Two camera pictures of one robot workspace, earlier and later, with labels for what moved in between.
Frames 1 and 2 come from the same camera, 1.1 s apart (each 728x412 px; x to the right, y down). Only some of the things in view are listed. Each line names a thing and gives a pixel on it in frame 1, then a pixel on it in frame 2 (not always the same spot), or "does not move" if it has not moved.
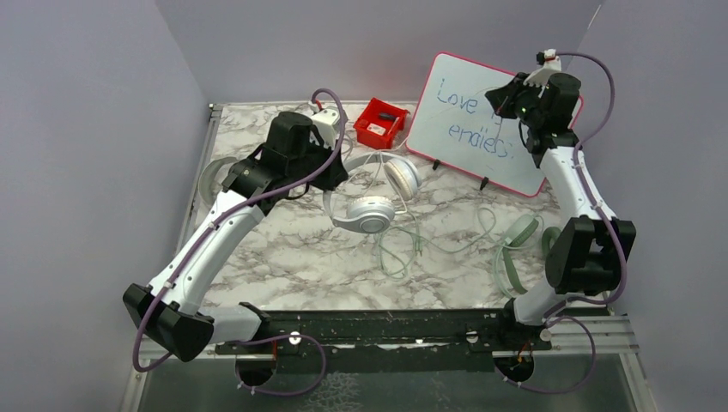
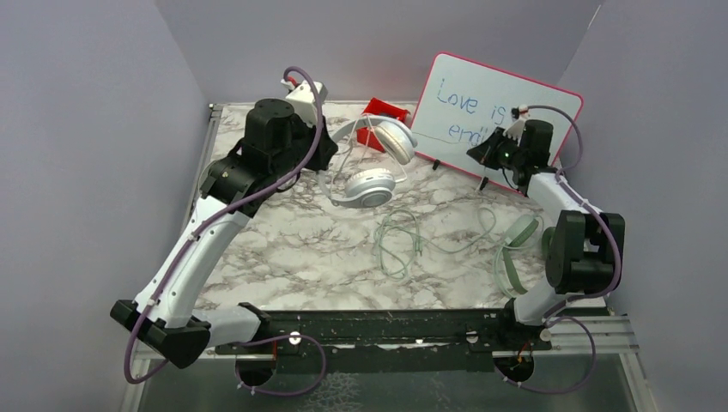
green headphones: x=519 y=231 does not move
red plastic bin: x=379 y=123 does not move
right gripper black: x=501 y=99 → x=493 y=141
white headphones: x=375 y=215 → x=373 y=188
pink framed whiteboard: x=457 y=128 does not move
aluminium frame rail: x=612 y=335 does not move
